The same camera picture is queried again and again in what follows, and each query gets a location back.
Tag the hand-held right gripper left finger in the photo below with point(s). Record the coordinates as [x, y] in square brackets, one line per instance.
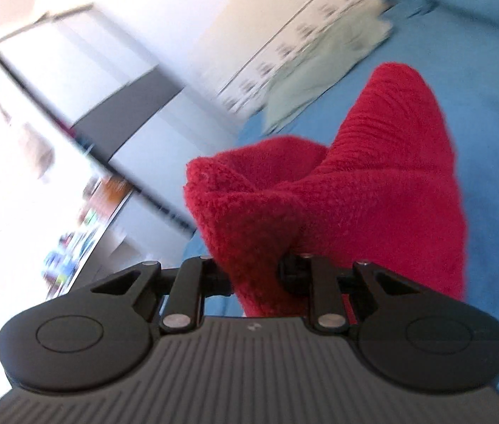
[196, 282]

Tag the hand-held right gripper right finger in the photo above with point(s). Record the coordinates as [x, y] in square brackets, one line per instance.
[320, 282]

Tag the white and grey wardrobe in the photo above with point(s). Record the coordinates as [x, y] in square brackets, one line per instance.
[77, 62]

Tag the green pillow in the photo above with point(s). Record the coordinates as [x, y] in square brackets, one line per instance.
[320, 79]

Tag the cream quilted headboard cover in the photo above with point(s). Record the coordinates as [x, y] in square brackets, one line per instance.
[249, 31]

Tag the red and white knit sweater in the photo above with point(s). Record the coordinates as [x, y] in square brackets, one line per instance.
[342, 194]

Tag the white shelf desk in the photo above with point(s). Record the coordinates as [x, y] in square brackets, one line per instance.
[112, 238]

